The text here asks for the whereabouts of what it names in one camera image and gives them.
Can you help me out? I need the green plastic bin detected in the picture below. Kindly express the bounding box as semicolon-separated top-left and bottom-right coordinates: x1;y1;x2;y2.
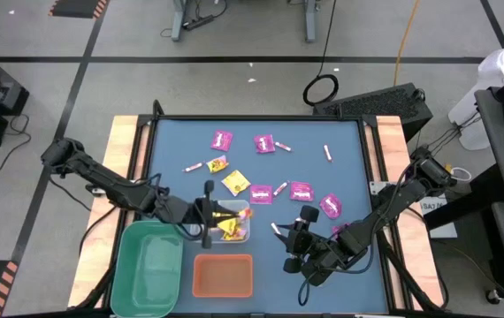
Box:
109;220;184;318

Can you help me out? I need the clear plastic bin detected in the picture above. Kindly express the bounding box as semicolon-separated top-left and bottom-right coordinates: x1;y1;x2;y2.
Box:
190;199;252;245

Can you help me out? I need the black cable bundle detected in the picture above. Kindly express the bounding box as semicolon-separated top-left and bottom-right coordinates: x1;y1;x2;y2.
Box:
426;112;483;154

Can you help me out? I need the white fabric cover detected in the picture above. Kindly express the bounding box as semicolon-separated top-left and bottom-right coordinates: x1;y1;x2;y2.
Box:
447;43;504;151

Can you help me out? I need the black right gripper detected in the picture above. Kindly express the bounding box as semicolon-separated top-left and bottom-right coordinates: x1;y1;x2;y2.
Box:
275;206;324;274

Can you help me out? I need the white paper label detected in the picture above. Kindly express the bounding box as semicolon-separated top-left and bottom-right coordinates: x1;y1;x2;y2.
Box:
419;193;459;239

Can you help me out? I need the black hanging power cable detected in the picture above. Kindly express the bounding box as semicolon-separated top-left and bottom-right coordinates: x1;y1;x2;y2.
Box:
302;0;340;107

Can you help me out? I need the white cable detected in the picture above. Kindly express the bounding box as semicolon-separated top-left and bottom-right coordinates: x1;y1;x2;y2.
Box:
453;166;473;183

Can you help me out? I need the grey desk leg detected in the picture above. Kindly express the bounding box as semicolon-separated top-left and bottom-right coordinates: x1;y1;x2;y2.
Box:
302;0;319;44
171;0;187;43

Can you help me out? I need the orange plastic bin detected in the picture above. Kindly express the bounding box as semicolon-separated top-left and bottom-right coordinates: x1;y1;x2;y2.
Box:
192;254;255;299

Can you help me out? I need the black aluminium table frame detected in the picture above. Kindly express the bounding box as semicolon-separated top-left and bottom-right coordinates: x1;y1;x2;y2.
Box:
73;99;450;318

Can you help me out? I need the black power strip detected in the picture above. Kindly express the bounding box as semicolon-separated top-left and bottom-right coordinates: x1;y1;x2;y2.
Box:
182;14;216;32

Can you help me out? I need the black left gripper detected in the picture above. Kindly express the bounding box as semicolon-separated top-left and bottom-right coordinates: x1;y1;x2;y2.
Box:
187;179;242;249

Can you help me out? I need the yellow hanging cable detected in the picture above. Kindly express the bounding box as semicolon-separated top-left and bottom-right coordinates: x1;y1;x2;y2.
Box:
393;0;421;87

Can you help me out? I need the black computer tower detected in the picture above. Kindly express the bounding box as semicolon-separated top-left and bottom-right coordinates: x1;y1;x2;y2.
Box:
312;82;434;143

